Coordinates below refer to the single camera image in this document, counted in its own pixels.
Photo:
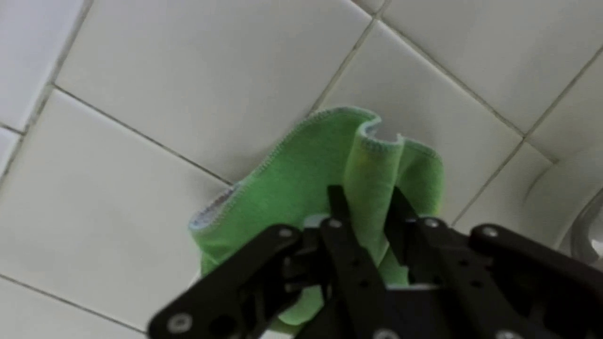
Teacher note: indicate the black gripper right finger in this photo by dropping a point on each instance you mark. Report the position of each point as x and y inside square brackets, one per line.
[515, 283]

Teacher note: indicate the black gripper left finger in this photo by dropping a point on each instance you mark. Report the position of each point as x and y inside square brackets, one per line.
[251, 283]

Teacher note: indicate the green cloth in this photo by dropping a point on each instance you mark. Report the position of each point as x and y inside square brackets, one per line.
[302, 170]

